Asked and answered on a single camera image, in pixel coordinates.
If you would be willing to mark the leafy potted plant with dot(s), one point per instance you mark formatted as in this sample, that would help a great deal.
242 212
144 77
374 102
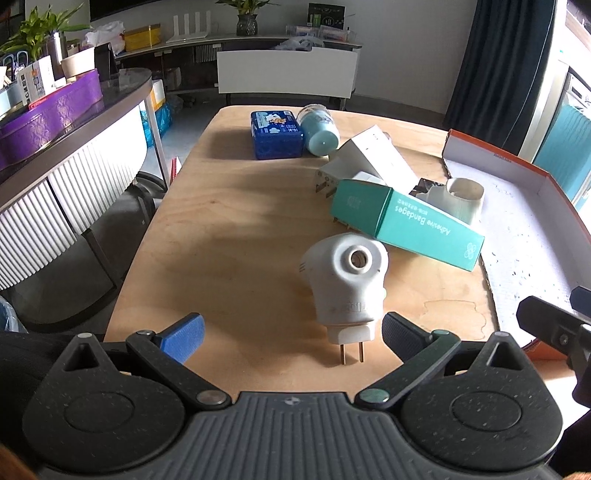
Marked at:
34 32

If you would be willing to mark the red notebook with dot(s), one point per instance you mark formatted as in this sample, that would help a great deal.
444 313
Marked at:
175 170

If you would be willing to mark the black television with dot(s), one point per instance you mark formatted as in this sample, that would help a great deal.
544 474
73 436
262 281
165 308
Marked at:
152 7

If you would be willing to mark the white paper cup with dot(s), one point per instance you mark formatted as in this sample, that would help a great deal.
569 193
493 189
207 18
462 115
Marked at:
77 65

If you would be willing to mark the teal suitcase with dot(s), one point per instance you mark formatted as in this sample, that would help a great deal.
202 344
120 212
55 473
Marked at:
565 147

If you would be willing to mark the steel thermos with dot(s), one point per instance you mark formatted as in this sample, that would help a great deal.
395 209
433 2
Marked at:
56 53

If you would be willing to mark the white plug-in device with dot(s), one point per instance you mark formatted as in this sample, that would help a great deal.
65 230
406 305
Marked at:
346 286

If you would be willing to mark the white router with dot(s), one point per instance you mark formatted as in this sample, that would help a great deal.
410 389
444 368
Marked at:
187 30

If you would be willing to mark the black green box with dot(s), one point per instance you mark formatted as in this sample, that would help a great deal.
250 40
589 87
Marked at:
326 14

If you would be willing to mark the dark curtain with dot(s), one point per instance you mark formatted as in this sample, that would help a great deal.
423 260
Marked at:
503 69

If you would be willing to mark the yellow tin box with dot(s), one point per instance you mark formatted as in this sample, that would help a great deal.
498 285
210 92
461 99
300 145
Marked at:
142 38

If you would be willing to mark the teal bandage box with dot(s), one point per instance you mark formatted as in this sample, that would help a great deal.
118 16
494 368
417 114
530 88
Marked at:
415 226

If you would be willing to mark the teal toothpick holder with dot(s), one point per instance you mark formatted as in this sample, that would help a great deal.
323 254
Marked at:
319 131

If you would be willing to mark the blue floss pick box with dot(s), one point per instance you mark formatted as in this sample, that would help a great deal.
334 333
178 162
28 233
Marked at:
275 134

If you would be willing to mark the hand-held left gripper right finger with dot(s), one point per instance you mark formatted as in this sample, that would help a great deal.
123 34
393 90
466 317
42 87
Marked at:
400 338

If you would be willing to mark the white carton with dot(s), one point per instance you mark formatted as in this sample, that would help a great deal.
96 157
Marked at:
157 94

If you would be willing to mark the grey plastic bag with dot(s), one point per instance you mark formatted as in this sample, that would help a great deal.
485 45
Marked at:
300 44

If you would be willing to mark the white panel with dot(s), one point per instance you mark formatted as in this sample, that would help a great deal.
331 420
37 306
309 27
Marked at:
286 71

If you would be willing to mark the blue plastic bag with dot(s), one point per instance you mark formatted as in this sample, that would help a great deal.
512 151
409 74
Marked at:
161 121

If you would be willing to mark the purple box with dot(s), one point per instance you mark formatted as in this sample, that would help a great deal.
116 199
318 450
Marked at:
46 120

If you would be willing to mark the curved tv cabinet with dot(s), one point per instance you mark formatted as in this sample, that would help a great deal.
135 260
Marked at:
184 64

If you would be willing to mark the curved ribbed counter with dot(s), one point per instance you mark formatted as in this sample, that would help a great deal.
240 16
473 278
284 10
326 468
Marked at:
69 184

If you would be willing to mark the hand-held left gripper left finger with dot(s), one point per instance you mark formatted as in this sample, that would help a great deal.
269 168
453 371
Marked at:
184 333

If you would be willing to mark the washing machine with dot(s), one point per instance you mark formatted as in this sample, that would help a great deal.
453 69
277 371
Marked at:
579 92

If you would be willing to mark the plant in glass vase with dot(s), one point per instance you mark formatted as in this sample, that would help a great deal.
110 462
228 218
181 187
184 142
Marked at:
246 23

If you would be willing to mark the white plastic bag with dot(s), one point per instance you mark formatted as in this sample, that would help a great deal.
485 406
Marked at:
107 36

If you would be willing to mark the white printed paper bag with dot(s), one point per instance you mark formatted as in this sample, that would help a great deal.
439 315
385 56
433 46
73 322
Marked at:
30 83

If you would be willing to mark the clear plastic boxes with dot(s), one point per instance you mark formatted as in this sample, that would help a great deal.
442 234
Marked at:
318 32

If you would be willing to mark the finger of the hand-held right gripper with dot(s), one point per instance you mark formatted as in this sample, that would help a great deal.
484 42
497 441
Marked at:
549 325

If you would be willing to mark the small white box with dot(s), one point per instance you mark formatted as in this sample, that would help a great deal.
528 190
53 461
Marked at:
383 161

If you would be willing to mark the black stand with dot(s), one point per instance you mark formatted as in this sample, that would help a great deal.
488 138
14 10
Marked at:
105 61

